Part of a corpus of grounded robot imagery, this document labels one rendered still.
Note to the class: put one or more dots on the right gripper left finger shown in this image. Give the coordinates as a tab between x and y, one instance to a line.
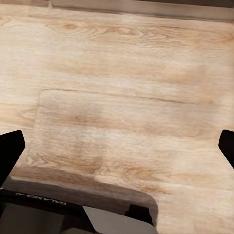
12	145

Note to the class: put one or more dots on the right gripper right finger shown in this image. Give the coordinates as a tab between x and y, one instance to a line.
226	145

